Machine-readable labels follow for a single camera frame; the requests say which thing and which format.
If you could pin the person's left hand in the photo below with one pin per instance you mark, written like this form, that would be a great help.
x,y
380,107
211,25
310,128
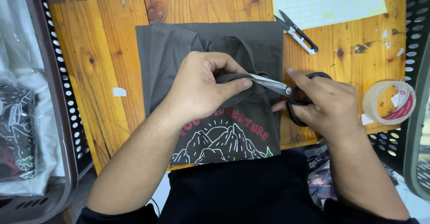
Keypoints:
x,y
196,86

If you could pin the person's right hand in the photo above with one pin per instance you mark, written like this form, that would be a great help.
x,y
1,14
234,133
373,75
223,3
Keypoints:
x,y
327,108

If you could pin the grey printed t-shirt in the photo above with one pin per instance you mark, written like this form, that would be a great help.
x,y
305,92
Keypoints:
x,y
218,93

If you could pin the roll of clear packing tape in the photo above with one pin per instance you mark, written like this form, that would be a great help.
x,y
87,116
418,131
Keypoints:
x,y
389,102

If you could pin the crumpled clear plastic bags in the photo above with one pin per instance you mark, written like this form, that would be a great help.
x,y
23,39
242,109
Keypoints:
x,y
319,177

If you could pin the small white paper scrap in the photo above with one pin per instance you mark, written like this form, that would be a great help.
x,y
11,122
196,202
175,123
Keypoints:
x,y
119,92

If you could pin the small thread snips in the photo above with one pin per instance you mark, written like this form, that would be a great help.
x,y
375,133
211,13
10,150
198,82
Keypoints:
x,y
295,32

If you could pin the black perforated plastic basket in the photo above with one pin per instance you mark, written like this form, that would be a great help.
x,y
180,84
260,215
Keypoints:
x,y
411,66

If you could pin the grey-green plastic basket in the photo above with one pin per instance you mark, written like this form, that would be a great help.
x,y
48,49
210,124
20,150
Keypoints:
x,y
418,143

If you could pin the sheet of pale labels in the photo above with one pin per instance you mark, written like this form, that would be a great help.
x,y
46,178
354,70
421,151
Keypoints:
x,y
322,2

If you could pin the person's black clothing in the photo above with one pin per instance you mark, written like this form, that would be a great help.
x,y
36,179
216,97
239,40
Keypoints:
x,y
245,197

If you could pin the brown perforated plastic basket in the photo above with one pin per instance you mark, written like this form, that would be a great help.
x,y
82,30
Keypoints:
x,y
43,116

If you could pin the packaged printed black t-shirt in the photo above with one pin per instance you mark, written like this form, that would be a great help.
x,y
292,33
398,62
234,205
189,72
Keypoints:
x,y
16,133

